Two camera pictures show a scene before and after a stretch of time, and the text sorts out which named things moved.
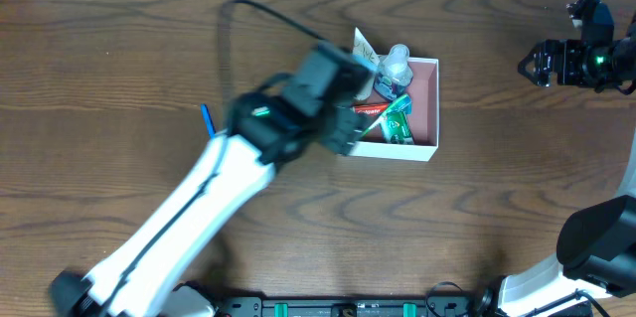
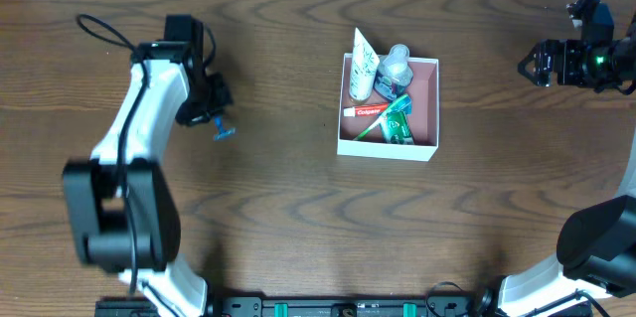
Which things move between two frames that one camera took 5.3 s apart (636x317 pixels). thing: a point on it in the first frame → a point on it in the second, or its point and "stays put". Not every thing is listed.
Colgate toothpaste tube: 370,108 stays put
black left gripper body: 345,131 → 210,109
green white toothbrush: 401,103 stays put
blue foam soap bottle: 395,73 stays put
